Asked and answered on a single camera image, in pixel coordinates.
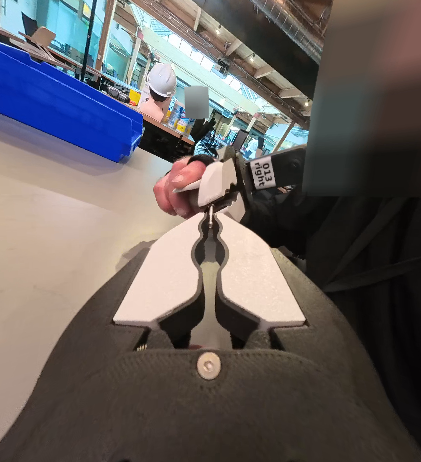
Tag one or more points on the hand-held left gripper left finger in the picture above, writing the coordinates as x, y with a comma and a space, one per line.
160, 281

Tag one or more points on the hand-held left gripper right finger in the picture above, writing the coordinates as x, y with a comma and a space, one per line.
257, 281

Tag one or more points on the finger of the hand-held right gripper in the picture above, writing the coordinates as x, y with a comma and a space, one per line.
235, 207
217, 180

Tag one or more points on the long metal bolt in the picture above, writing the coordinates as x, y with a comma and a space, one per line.
210, 220

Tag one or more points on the person's right forearm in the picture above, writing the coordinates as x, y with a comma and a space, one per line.
279, 223

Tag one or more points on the person's right hand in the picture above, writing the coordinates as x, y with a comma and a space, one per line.
174, 177

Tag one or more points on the white wipes canister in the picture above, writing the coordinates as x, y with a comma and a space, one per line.
176, 115
186, 122

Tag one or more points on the mannequin head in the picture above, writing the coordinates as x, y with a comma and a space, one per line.
154, 106

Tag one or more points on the white hard hat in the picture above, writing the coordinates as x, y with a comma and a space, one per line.
161, 77

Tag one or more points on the yellow container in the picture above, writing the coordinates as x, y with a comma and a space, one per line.
134, 96

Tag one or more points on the person's black clothing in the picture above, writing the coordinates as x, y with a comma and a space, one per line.
376, 306

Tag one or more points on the black device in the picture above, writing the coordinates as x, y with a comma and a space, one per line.
118, 94

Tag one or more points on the blue plastic bin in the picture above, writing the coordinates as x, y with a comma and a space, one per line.
51, 101

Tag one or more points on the black pole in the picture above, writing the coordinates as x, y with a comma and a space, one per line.
88, 39

